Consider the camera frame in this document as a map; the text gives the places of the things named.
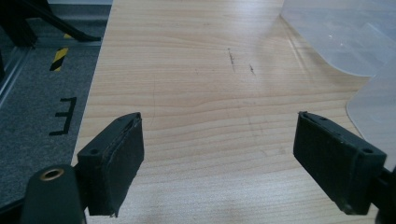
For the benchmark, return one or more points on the yellow black striped floor tape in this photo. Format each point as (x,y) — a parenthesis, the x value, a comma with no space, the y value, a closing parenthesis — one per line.
(59,58)

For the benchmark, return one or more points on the clear plastic sheet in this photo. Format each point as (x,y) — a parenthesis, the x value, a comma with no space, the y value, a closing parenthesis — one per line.
(342,34)

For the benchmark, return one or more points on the translucent plastic container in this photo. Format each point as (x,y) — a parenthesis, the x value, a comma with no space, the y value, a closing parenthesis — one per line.
(378,118)

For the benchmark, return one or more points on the black floor tape mark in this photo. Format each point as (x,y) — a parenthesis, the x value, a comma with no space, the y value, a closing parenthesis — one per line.
(64,115)

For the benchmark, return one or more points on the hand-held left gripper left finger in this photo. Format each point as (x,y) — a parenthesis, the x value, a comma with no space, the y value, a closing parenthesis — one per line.
(109,168)

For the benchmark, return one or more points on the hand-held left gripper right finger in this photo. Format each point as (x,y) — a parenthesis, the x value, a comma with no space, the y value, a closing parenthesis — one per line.
(337,161)

